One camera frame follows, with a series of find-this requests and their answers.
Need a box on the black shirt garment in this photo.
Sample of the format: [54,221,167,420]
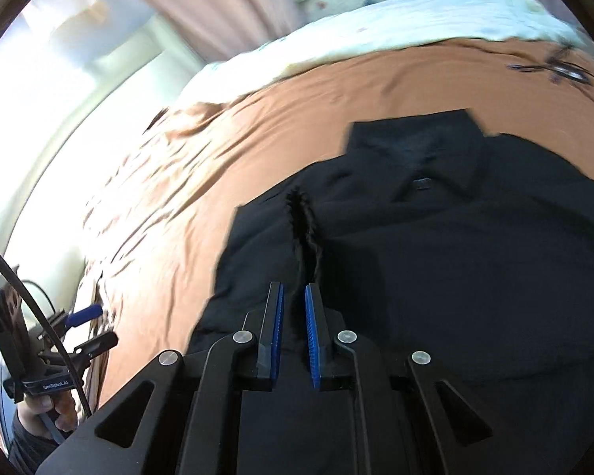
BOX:
[188,110,594,474]

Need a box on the left forearm dark sleeve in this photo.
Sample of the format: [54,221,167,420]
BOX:
[8,414,59,475]

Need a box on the person's left hand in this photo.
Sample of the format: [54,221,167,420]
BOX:
[17,391,78,440]

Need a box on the orange-brown blanket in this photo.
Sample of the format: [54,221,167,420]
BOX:
[83,39,594,401]

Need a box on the white bed sheet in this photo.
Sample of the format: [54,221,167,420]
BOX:
[180,0,585,104]

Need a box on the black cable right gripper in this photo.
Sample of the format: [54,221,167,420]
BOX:
[0,232,94,420]

